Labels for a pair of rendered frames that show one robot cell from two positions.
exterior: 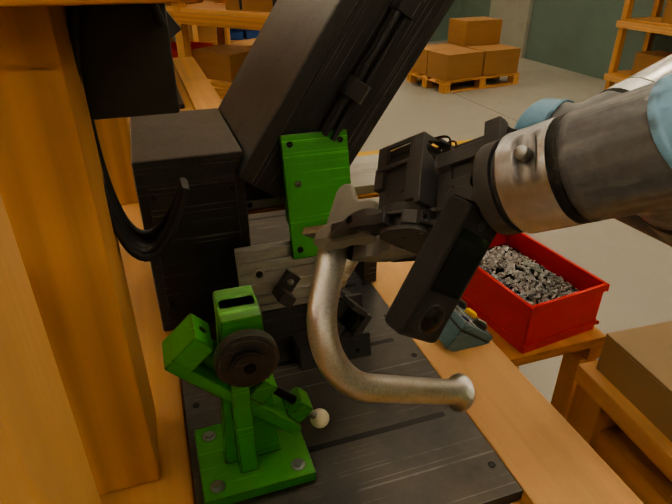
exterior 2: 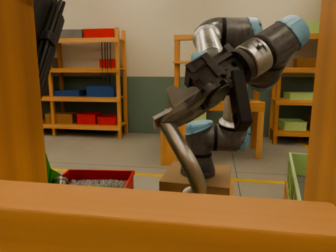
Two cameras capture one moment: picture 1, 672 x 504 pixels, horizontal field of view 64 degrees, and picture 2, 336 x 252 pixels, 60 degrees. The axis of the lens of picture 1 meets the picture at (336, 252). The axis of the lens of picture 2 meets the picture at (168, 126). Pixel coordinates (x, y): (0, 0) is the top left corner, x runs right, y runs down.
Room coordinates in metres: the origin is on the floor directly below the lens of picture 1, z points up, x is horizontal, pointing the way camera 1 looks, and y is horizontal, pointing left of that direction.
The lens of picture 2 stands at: (0.22, 0.48, 1.37)
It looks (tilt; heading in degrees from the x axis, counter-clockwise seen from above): 11 degrees down; 298
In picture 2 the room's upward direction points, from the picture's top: straight up
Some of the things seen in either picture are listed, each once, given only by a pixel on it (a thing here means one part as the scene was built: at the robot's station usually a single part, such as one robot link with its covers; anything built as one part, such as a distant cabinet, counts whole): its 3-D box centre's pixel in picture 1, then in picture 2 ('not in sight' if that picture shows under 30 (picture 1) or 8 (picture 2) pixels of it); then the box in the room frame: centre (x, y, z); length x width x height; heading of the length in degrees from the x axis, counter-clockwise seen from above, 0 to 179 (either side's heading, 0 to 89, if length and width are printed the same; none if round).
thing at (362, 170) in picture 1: (310, 183); not in sight; (1.04, 0.05, 1.11); 0.39 x 0.16 x 0.03; 109
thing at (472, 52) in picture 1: (465, 52); not in sight; (7.29, -1.65, 0.37); 1.20 x 0.80 x 0.74; 117
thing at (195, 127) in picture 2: not in sight; (200, 136); (0.67, -0.66, 1.10); 0.13 x 0.12 x 0.14; 25
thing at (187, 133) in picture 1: (193, 213); not in sight; (0.99, 0.29, 1.07); 0.30 x 0.18 x 0.34; 19
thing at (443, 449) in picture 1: (277, 303); not in sight; (0.93, 0.12, 0.89); 1.10 x 0.42 x 0.02; 19
